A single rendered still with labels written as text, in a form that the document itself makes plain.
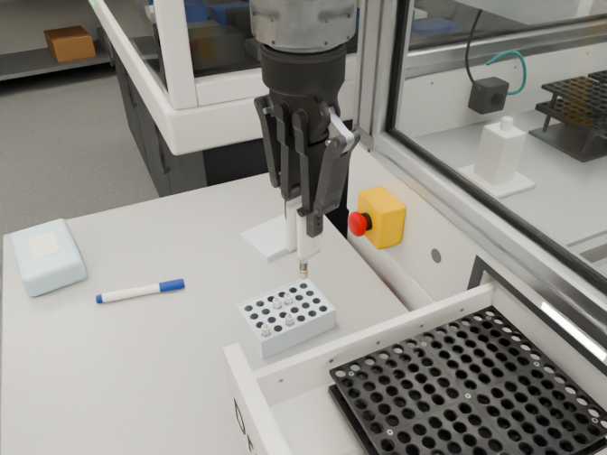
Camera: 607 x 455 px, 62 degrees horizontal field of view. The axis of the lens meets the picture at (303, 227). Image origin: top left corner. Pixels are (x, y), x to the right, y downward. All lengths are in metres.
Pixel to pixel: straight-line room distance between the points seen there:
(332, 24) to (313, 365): 0.35
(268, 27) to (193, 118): 0.71
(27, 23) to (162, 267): 3.70
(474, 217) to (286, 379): 0.30
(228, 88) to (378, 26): 0.45
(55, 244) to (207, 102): 0.42
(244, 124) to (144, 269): 0.43
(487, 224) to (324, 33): 0.33
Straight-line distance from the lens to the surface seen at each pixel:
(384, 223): 0.76
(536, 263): 0.60
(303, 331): 0.74
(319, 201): 0.49
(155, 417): 0.71
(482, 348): 0.60
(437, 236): 0.73
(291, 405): 0.60
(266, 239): 0.91
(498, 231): 0.63
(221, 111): 1.14
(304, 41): 0.42
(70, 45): 4.10
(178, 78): 1.09
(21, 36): 4.50
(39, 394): 0.79
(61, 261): 0.91
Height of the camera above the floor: 1.34
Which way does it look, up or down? 37 degrees down
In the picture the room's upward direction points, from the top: straight up
